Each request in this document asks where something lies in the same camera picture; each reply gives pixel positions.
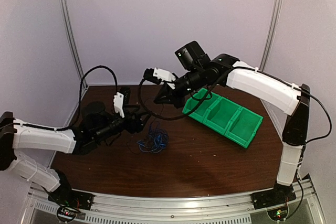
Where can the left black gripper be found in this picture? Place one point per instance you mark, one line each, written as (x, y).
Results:
(137, 126)

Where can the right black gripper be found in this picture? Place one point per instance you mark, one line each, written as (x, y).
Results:
(165, 90)

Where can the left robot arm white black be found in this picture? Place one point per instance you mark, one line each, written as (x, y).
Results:
(96, 127)

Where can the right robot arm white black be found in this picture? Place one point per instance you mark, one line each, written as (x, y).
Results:
(229, 71)

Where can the left circuit board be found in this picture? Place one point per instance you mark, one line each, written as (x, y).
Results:
(65, 214)

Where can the circuit board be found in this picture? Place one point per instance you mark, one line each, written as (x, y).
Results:
(65, 214)
(278, 214)

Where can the right circuit board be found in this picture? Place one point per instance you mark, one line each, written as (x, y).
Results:
(278, 214)

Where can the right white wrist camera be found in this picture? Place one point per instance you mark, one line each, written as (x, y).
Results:
(157, 76)

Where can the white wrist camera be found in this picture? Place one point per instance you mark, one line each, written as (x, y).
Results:
(120, 100)
(157, 76)

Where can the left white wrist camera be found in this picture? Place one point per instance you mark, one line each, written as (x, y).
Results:
(120, 100)

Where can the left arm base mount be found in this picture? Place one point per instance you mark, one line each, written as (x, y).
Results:
(74, 199)

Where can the right aluminium frame post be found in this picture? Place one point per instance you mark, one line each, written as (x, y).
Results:
(276, 10)

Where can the aluminium frame post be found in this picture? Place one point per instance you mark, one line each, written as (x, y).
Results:
(276, 10)
(71, 38)

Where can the left aluminium frame post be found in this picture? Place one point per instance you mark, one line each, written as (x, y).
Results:
(71, 38)

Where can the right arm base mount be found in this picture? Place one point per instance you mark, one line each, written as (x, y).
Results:
(270, 198)

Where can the front aluminium rail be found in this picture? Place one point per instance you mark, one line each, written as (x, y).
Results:
(232, 208)

